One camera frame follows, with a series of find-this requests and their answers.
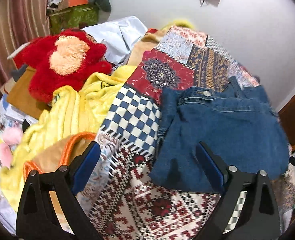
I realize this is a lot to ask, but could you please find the red plush toy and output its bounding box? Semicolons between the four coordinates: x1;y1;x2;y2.
19;28;112;103

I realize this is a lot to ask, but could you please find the white light blue shirt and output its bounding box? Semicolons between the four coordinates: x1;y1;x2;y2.
83;16;147;66

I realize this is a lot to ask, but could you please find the yellow headboard cushion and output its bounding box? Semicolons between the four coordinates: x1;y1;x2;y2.
161;19;194;30

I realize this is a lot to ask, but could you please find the striped red gold curtain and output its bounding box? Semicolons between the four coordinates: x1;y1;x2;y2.
0;0;49;98

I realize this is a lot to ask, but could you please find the tan orange trimmed bag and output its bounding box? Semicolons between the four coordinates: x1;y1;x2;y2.
23;132;95;233

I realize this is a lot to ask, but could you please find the yellow towel blanket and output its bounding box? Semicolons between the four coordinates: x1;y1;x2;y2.
0;65;136;211

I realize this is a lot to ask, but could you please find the patchwork quilt bedspread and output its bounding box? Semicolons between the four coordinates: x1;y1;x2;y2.
79;26;295;239

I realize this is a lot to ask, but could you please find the blue denim jacket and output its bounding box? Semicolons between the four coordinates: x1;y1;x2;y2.
150;77;289;193

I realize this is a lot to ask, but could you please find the green storage box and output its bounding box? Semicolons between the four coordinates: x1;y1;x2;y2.
49;4;99;35

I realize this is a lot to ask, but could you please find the pink plush toy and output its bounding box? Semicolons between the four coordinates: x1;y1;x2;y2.
0;127;23;168

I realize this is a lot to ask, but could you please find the brown cardboard piece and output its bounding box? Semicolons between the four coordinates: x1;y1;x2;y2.
6;67;50;120

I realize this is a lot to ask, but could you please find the orange shoe box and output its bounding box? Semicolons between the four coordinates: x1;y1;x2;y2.
58;0;88;10

